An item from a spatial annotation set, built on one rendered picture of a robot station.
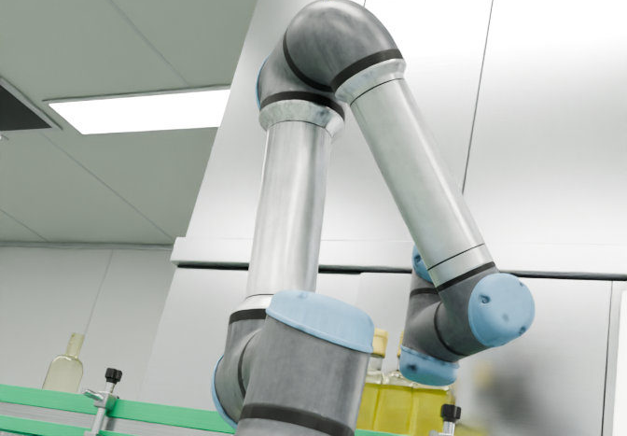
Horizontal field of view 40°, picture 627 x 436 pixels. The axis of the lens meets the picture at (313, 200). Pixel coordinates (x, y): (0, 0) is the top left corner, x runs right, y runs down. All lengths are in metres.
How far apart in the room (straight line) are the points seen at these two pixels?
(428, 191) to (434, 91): 0.91
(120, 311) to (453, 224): 5.15
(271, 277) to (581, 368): 0.66
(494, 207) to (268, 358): 0.91
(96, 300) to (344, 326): 5.40
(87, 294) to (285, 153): 5.27
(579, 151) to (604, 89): 0.15
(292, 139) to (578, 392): 0.67
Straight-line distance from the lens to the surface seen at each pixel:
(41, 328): 6.45
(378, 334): 1.46
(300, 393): 0.84
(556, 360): 1.51
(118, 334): 5.98
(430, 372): 1.08
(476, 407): 1.52
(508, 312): 0.97
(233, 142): 2.04
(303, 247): 1.04
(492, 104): 1.82
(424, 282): 1.12
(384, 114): 1.01
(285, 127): 1.10
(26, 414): 1.65
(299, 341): 0.85
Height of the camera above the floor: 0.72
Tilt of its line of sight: 25 degrees up
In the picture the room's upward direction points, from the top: 13 degrees clockwise
